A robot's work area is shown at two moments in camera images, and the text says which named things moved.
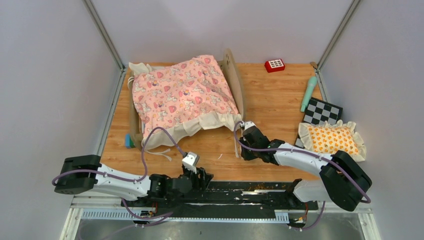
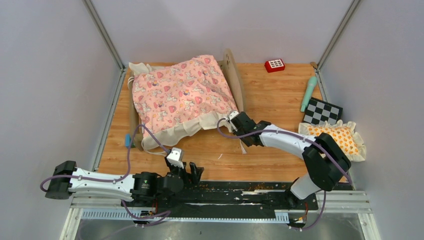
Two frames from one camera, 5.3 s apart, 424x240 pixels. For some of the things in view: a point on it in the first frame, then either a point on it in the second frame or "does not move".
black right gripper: [246, 156] to [238, 133]
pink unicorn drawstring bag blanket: [182, 97] does not move
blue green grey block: [129, 142] does not move
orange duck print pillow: [331, 138] does not move
